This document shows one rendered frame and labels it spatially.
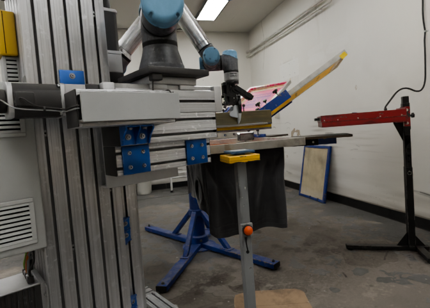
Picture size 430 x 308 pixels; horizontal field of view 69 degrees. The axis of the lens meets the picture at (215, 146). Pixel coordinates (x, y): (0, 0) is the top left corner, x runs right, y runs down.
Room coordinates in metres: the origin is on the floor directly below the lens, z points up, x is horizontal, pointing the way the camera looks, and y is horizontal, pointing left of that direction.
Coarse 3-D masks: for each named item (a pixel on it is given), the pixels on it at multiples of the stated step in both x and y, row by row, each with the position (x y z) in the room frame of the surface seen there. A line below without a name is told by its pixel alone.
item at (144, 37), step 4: (140, 4) 1.03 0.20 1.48; (140, 8) 1.03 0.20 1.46; (140, 12) 1.04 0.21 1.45; (140, 16) 1.04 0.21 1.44; (140, 20) 1.03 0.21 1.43; (140, 24) 1.05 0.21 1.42; (144, 28) 1.00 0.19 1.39; (176, 28) 1.05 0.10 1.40; (144, 32) 1.02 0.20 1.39; (148, 32) 1.00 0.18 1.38; (172, 32) 1.01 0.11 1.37; (176, 32) 1.06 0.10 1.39; (144, 36) 1.03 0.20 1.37; (148, 36) 1.01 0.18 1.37; (152, 36) 1.01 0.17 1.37; (156, 36) 1.01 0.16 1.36; (160, 36) 1.01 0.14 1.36; (164, 36) 1.01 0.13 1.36; (168, 36) 1.02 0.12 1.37; (172, 36) 1.03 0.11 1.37; (176, 36) 1.06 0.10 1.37; (144, 40) 1.03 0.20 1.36; (176, 40) 1.05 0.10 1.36
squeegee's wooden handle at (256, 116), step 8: (224, 112) 1.58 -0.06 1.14; (248, 112) 1.61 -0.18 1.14; (256, 112) 1.62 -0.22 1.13; (264, 112) 1.63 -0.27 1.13; (216, 120) 1.56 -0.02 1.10; (224, 120) 1.57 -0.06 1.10; (232, 120) 1.58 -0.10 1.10; (248, 120) 1.61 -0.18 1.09; (256, 120) 1.62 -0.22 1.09; (264, 120) 1.63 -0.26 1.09
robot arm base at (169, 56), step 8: (152, 40) 1.01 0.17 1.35; (160, 40) 1.01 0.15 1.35; (168, 40) 1.02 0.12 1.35; (144, 48) 1.03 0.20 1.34; (152, 48) 1.01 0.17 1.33; (160, 48) 1.01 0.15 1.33; (168, 48) 1.02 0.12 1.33; (176, 48) 1.05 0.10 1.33; (144, 56) 1.02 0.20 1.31; (152, 56) 1.00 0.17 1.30; (160, 56) 1.00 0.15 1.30; (168, 56) 1.01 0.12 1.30; (176, 56) 1.03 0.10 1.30; (144, 64) 1.01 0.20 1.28; (152, 64) 0.99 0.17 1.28; (160, 64) 0.99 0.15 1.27; (168, 64) 1.00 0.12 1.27; (176, 64) 1.01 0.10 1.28
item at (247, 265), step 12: (228, 156) 1.22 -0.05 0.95; (240, 156) 1.21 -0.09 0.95; (252, 156) 1.22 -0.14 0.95; (240, 168) 1.26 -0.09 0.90; (240, 180) 1.26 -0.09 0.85; (240, 192) 1.26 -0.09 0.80; (240, 204) 1.26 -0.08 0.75; (240, 216) 1.26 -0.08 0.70; (240, 228) 1.27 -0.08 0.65; (240, 240) 1.28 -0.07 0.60; (252, 264) 1.26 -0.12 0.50; (252, 276) 1.26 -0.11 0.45; (252, 288) 1.26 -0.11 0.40; (252, 300) 1.26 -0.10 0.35
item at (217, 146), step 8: (216, 144) 2.21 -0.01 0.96; (224, 144) 1.46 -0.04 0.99; (232, 144) 1.45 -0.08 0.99; (240, 144) 1.46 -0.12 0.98; (248, 144) 1.47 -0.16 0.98; (256, 144) 1.48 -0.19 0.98; (264, 144) 1.50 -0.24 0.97; (272, 144) 1.51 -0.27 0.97; (280, 144) 1.52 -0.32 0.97; (288, 144) 1.53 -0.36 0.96; (296, 144) 1.54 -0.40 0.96; (304, 144) 1.55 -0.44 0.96; (216, 152) 1.43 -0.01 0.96
